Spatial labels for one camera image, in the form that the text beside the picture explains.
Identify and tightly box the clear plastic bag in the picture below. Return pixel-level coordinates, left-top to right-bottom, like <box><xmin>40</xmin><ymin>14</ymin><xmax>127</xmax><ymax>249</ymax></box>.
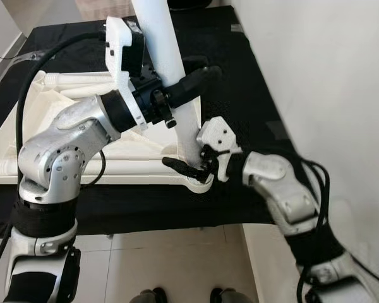
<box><xmin>22</xmin><ymin>50</ymin><xmax>57</xmax><ymax>62</ymax></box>

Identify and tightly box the grey robot right foot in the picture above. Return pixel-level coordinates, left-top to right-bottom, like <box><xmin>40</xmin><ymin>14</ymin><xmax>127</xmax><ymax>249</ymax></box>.
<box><xmin>210</xmin><ymin>287</ymin><xmax>260</xmax><ymax>303</ymax></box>

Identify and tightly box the large grey tape patch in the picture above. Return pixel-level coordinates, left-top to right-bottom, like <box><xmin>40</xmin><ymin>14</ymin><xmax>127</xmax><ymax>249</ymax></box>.
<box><xmin>268</xmin><ymin>123</ymin><xmax>291</xmax><ymax>143</ymax></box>

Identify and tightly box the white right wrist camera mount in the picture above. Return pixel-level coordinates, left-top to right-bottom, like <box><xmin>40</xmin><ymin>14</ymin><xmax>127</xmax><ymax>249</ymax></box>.
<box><xmin>196</xmin><ymin>117</ymin><xmax>242</xmax><ymax>184</ymax></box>

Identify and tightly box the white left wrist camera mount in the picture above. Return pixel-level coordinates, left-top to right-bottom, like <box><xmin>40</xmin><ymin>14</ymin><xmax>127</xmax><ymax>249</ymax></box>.
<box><xmin>104</xmin><ymin>17</ymin><xmax>147</xmax><ymax>131</ymax></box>

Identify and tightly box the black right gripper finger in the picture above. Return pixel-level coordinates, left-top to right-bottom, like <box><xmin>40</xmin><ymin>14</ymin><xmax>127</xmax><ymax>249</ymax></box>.
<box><xmin>162</xmin><ymin>157</ymin><xmax>206</xmax><ymax>181</ymax></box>

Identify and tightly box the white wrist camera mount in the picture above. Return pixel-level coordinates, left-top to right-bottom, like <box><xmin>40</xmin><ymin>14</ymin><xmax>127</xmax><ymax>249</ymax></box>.
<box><xmin>196</xmin><ymin>117</ymin><xmax>242</xmax><ymax>184</ymax></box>
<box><xmin>104</xmin><ymin>17</ymin><xmax>147</xmax><ymax>131</ymax></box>

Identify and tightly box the black tablecloth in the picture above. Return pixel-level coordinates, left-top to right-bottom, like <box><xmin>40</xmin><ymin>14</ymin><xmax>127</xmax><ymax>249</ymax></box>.
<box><xmin>0</xmin><ymin>5</ymin><xmax>301</xmax><ymax>237</ymax></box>

